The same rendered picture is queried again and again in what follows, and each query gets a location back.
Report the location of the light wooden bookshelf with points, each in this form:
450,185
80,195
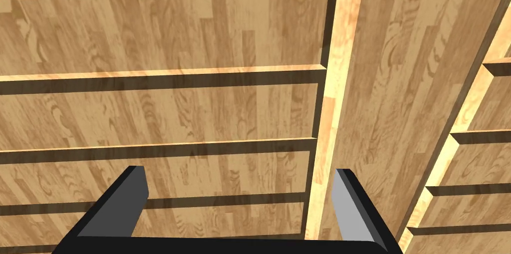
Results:
479,158
167,114

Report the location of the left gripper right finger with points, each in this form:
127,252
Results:
349,210

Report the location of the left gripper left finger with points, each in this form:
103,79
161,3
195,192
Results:
119,210

